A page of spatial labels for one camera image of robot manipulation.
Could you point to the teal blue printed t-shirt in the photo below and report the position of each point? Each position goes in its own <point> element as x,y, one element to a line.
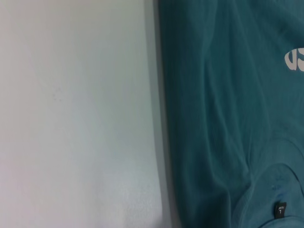
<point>225,107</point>

